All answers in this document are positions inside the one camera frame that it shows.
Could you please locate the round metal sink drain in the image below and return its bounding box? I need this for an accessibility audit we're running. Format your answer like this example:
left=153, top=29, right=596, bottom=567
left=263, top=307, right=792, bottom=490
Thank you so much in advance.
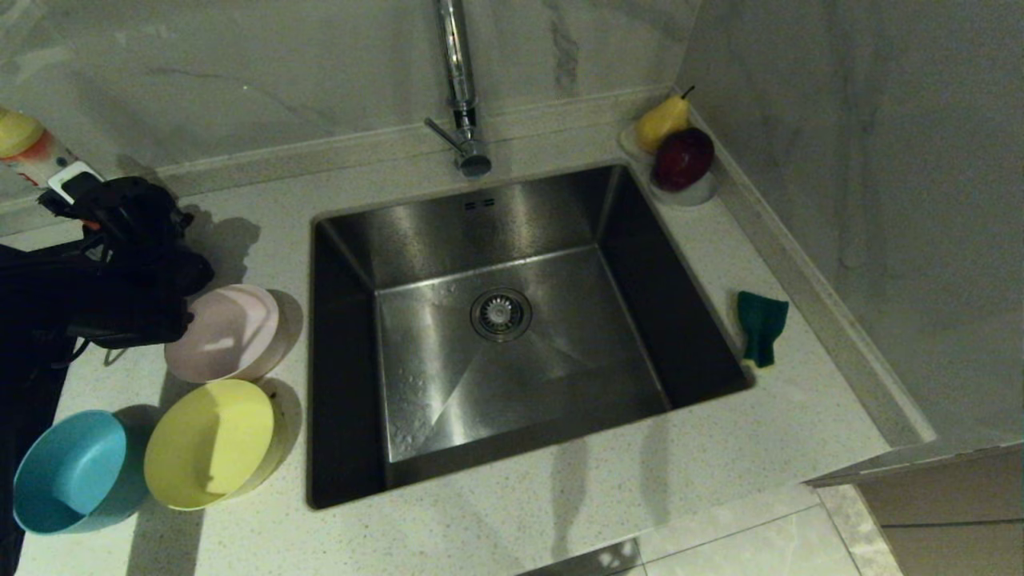
left=470, top=288, right=534, bottom=343

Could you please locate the yellow plastic bowl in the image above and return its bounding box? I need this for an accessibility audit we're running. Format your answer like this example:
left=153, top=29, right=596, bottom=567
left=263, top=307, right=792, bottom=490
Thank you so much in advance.
left=144, top=379, right=282, bottom=511

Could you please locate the green and yellow sponge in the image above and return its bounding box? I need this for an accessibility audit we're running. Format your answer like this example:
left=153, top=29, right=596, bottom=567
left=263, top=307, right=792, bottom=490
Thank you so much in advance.
left=737, top=291, right=790, bottom=370

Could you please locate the stainless steel sink basin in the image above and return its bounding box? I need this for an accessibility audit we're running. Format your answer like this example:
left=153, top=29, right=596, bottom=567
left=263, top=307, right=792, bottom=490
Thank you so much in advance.
left=307, top=164, right=754, bottom=510

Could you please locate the blue plastic bowl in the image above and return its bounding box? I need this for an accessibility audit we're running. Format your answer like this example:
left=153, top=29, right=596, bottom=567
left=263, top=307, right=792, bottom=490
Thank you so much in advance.
left=11, top=410, right=153, bottom=535

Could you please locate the chrome faucet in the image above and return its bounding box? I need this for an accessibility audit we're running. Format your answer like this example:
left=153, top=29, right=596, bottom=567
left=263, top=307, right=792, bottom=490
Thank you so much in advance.
left=424, top=0, right=493, bottom=178

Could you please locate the yellow pear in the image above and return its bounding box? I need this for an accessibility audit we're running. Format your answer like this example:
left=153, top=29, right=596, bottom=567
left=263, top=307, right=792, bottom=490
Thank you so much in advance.
left=637, top=86, right=697, bottom=154

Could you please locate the yellow-capped dish soap bottle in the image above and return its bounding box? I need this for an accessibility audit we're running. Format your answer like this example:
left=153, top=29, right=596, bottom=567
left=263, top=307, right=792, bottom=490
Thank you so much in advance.
left=0, top=108, right=101, bottom=201

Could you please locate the small white fruit dish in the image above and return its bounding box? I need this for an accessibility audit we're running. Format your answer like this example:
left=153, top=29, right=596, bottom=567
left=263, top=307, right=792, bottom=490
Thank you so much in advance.
left=620, top=120, right=719, bottom=210

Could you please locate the pink plastic bowl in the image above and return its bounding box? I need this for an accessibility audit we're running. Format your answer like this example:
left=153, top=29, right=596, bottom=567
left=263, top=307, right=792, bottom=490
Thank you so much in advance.
left=164, top=285, right=293, bottom=384

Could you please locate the black induction cooktop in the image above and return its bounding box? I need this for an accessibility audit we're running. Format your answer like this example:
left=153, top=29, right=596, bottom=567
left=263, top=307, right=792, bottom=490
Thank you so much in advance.
left=0, top=352, right=74, bottom=576

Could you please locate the dark red apple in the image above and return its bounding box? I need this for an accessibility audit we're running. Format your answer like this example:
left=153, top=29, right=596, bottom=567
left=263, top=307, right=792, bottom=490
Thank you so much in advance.
left=653, top=127, right=717, bottom=193

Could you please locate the beige cabinet front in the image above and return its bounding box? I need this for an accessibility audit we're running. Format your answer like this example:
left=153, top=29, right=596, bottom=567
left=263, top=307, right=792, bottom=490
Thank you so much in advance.
left=804, top=440, right=1024, bottom=576

